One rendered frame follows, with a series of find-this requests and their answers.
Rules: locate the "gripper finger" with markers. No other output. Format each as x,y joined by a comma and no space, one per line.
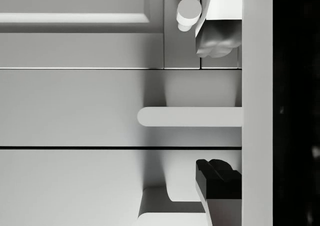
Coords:
222,31
220,183

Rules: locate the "white cabinet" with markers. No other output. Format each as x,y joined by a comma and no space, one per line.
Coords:
75,98

